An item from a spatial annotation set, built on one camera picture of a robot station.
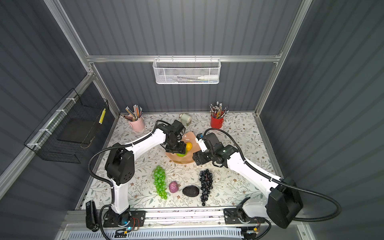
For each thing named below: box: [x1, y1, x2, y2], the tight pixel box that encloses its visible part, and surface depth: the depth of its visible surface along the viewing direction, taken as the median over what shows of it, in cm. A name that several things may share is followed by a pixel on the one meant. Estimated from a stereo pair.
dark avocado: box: [182, 186, 200, 197], surface depth 80 cm
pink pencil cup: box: [128, 116, 145, 133], surface depth 108 cm
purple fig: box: [168, 181, 181, 193], surface depth 81 cm
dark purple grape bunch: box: [199, 169, 213, 206], surface depth 82 cm
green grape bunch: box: [153, 165, 168, 200], surface depth 82 cm
